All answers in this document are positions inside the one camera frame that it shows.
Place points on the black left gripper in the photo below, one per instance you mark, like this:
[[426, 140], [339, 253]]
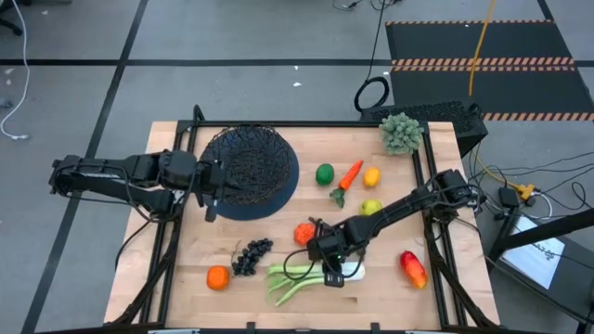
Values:
[[211, 178]]

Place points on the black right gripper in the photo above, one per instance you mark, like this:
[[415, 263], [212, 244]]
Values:
[[329, 246]]

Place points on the pale green celery stalk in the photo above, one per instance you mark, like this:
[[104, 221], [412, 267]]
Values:
[[297, 271]]

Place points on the red-orange pumpkin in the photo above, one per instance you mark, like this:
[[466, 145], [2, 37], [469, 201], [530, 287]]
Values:
[[304, 234]]

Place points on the yellow-green apple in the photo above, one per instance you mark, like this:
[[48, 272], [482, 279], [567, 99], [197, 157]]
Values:
[[370, 207]]

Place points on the red and yellow mango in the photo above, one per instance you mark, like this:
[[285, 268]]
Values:
[[413, 269]]

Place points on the green lime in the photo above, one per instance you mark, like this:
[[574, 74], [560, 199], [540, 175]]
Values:
[[325, 175]]

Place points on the orange tangerine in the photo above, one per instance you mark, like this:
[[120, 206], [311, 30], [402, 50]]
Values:
[[218, 278]]

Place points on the orange carrot with green top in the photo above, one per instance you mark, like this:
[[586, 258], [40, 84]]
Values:
[[350, 175]]

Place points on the yellow lemon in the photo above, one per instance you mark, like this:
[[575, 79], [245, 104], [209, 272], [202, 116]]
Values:
[[371, 177]]

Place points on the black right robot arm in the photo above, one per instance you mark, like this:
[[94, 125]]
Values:
[[404, 204]]

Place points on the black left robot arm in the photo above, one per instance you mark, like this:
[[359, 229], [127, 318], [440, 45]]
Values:
[[111, 169]]

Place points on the dark purple grape bunch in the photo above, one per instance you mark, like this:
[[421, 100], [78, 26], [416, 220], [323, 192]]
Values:
[[250, 257]]

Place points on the green succulent plant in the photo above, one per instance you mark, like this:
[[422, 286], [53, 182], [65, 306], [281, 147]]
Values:
[[400, 134]]

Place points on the black power adapter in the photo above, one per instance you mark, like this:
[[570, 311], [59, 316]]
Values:
[[508, 197]]

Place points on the black perforated case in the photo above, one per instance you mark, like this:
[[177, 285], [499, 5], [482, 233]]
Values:
[[441, 112]]

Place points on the white paper sheet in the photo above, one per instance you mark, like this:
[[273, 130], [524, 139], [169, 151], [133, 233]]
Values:
[[533, 253]]

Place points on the black side stand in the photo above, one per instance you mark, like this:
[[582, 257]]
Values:
[[547, 229]]

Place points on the black hazard-striped floor mat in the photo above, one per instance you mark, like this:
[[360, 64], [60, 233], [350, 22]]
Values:
[[510, 42]]

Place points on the black metal table frame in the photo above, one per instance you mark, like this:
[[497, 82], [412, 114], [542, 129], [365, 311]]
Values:
[[301, 124]]

